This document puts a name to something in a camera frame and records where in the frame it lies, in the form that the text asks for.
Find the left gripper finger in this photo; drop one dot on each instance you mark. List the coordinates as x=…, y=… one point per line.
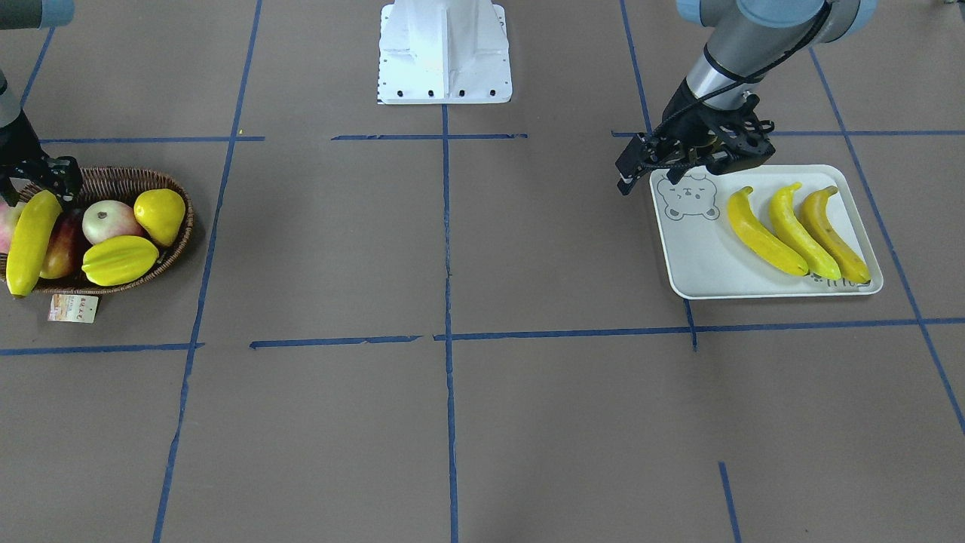
x=679, y=174
x=643, y=154

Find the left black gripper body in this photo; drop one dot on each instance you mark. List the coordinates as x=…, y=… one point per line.
x=681, y=118

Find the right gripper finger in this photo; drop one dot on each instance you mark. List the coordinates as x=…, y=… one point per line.
x=9, y=194
x=68, y=190

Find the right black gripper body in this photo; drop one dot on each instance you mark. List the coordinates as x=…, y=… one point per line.
x=20, y=145

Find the yellow banana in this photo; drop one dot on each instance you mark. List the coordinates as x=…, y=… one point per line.
x=789, y=229
x=30, y=242
x=814, y=218
x=760, y=240

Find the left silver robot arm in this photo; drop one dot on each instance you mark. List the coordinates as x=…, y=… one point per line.
x=750, y=38

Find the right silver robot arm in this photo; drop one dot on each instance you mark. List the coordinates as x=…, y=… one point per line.
x=29, y=15

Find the brown wicker basket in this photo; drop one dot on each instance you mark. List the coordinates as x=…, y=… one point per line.
x=123, y=184

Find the pink apple behind bananas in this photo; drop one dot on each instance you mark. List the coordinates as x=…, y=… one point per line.
x=109, y=219

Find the red yellow mango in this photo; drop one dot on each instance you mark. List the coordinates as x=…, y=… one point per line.
x=66, y=246

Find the yellow mango bottom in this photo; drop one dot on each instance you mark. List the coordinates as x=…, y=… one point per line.
x=119, y=260

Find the yellow pear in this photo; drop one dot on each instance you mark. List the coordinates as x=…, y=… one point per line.
x=160, y=213

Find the white bear tray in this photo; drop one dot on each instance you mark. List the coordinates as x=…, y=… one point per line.
x=706, y=260

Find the paper price tag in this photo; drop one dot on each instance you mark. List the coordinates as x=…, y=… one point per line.
x=73, y=308

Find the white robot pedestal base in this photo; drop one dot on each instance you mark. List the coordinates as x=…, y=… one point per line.
x=443, y=52

